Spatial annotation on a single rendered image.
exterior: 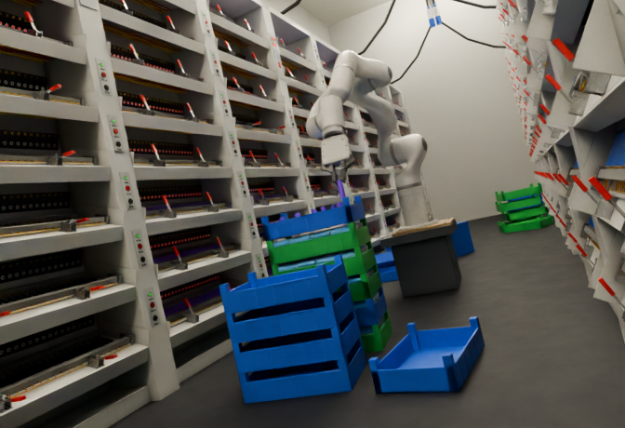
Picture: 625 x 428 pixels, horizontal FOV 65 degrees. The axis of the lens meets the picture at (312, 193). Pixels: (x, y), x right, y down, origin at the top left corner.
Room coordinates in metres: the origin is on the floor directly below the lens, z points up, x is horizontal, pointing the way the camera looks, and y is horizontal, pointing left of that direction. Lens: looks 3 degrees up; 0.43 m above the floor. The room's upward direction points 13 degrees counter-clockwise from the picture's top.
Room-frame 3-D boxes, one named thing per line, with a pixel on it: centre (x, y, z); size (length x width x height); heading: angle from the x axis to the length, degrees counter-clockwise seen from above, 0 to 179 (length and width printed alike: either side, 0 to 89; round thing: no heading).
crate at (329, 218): (1.65, 0.01, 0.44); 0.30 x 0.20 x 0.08; 73
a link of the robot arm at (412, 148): (2.28, -0.48, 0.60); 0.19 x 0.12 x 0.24; 61
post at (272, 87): (2.90, 0.11, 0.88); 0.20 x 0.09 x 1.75; 67
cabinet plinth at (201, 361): (2.59, 0.27, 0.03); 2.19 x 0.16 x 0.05; 157
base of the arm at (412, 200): (2.30, -0.45, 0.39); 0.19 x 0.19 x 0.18
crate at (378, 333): (1.65, 0.01, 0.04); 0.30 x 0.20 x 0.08; 73
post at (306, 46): (3.54, -0.16, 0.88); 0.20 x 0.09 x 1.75; 67
